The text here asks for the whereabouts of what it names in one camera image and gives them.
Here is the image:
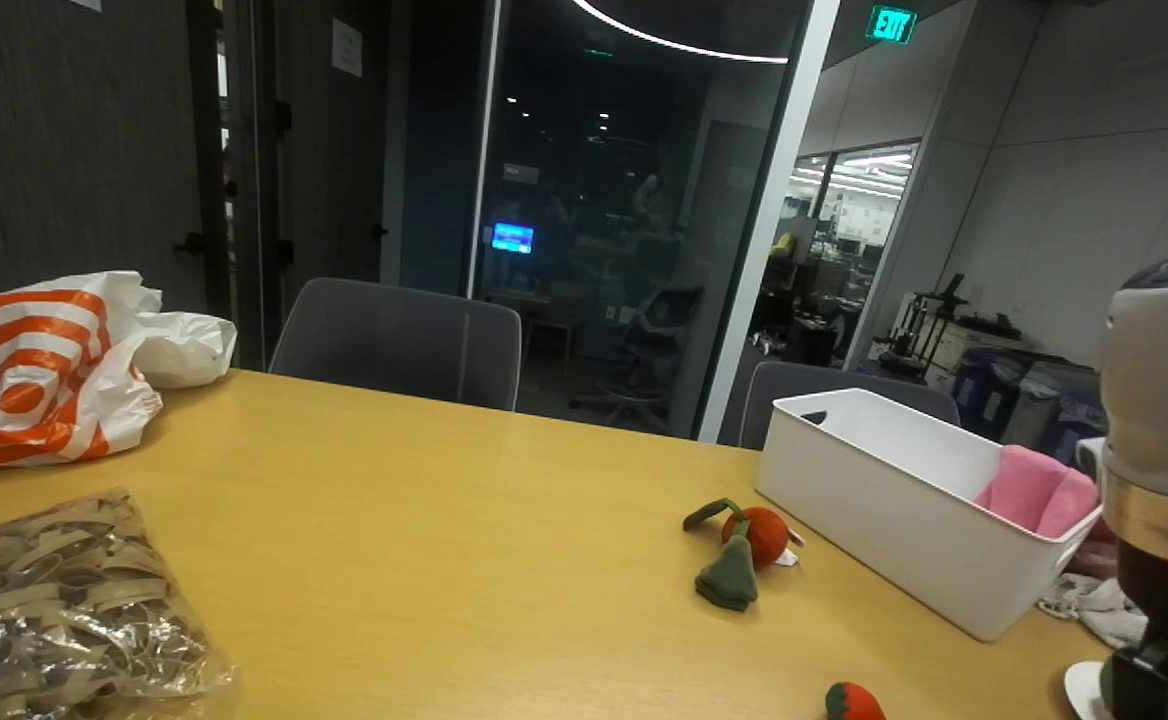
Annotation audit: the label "black frame machine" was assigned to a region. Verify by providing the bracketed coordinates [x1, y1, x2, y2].
[871, 269, 1029, 390]

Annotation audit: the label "white plastic bin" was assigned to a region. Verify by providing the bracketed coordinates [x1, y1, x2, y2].
[753, 386, 1111, 644]

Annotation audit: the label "paper sheet on door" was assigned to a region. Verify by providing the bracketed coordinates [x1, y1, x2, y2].
[327, 17, 369, 82]

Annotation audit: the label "white orange plastic bag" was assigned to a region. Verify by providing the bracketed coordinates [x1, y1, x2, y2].
[0, 269, 240, 472]

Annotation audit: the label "dark storage boxes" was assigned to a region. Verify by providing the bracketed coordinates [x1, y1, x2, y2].
[946, 344, 1111, 472]

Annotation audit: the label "small red toy tomato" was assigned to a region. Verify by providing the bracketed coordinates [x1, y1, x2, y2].
[820, 681, 892, 720]

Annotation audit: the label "ring ceiling light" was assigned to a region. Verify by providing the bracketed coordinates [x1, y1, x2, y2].
[569, 0, 794, 73]

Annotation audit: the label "green exit sign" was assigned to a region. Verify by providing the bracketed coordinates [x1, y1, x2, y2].
[869, 4, 918, 47]

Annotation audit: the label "blue lit screen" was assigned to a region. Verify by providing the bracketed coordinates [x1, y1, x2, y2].
[483, 219, 539, 260]

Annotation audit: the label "dark pink cloth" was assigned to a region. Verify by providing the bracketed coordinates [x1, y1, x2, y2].
[976, 439, 1102, 543]

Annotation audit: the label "white paper plate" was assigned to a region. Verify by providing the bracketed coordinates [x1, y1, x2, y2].
[1058, 656, 1116, 720]

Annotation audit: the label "grey chair with wide back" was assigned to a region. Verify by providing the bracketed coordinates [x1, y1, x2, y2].
[268, 272, 529, 416]

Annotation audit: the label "clear bag of brown items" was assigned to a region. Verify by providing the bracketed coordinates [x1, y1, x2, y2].
[0, 488, 240, 720]

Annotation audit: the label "red plush vegetable toy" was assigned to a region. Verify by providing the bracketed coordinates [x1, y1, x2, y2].
[678, 498, 806, 615]

